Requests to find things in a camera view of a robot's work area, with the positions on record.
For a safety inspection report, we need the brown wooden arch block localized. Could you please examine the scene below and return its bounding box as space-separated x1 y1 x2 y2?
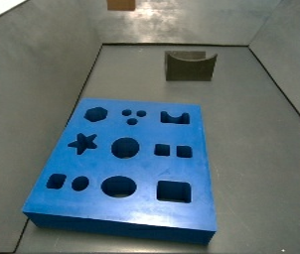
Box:
106 0 135 11

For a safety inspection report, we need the blue foam shape board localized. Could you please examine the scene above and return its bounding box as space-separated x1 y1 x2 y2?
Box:
23 98 217 244

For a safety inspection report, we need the black curved holder stand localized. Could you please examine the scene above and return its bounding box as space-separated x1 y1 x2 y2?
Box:
165 51 218 81

